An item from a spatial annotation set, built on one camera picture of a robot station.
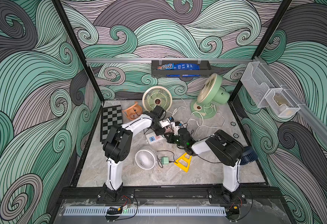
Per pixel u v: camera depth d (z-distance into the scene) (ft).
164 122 2.80
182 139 2.54
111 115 3.46
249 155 2.48
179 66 3.03
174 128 2.88
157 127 2.65
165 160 2.80
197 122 3.38
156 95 3.31
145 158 2.55
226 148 1.71
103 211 2.29
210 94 2.82
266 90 2.34
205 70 3.11
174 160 2.68
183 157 2.81
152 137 3.09
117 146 1.68
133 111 3.40
